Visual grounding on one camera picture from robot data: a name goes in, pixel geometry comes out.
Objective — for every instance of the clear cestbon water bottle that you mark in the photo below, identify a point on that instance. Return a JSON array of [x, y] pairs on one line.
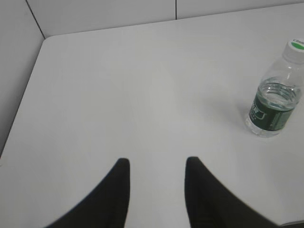
[[277, 95]]

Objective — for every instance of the white green bottle cap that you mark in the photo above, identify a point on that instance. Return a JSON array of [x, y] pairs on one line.
[[294, 51]]

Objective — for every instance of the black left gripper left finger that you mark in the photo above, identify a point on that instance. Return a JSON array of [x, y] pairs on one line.
[[106, 206]]

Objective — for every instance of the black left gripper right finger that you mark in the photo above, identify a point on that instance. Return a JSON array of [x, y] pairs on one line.
[[210, 204]]

